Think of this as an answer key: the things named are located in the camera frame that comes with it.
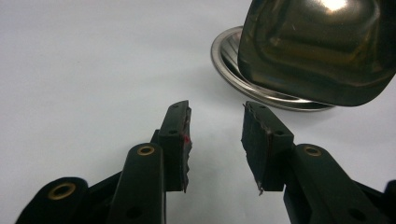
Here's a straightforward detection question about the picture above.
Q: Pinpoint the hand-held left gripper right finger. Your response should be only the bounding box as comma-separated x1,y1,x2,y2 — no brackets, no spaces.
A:
240,101,295,197

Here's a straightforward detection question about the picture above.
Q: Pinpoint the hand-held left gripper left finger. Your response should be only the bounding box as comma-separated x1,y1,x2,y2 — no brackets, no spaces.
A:
151,100,192,193

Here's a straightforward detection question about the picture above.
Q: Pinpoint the round steel plate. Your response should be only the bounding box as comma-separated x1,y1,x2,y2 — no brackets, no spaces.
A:
210,26,336,112

